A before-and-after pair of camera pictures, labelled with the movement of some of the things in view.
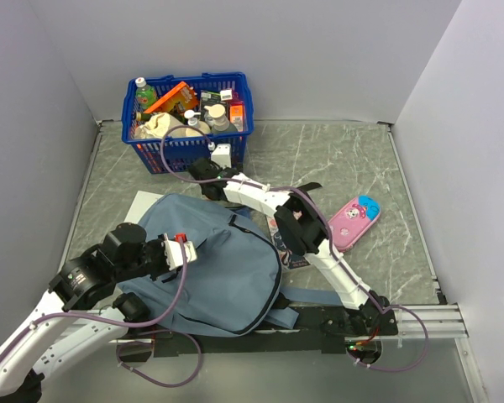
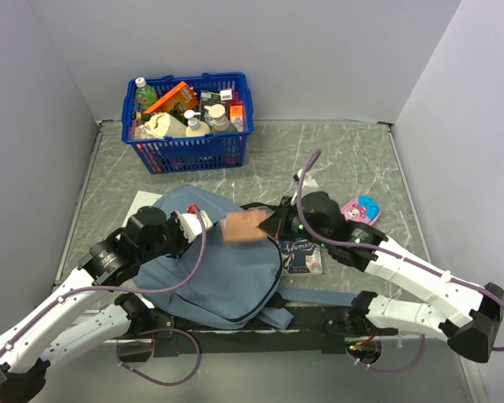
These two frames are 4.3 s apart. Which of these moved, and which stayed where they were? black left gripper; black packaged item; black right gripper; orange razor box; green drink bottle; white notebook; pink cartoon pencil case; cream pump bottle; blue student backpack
Moved: black right gripper; black left gripper; blue student backpack
Stayed: white notebook; orange razor box; cream pump bottle; pink cartoon pencil case; green drink bottle; black packaged item
